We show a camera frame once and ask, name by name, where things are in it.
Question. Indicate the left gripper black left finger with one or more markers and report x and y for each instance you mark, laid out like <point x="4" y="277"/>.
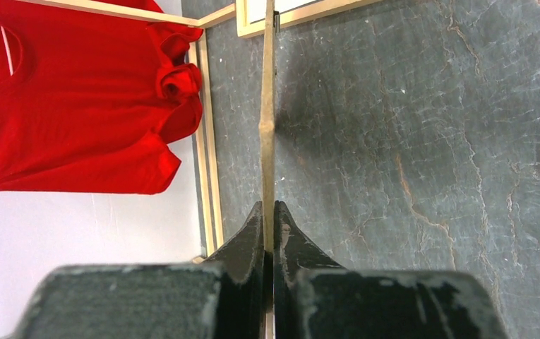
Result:
<point x="218" y="298"/>

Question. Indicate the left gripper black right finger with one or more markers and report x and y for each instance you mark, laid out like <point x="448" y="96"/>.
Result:
<point x="316" y="297"/>

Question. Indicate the brown backing board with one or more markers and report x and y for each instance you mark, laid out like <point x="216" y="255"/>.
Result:
<point x="266" y="130"/>

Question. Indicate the light wooden picture frame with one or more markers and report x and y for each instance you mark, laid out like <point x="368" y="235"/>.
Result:
<point x="313" y="11"/>

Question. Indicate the printed photo sheet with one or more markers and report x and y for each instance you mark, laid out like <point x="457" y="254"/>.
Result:
<point x="274" y="5"/>

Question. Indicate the wooden clothes rack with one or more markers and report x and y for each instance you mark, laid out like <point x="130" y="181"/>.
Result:
<point x="206" y="154"/>

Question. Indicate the red t-shirt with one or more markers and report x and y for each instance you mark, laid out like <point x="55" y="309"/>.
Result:
<point x="94" y="101"/>

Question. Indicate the pink clothes hanger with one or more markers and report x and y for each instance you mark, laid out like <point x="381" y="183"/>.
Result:
<point x="7" y="48"/>

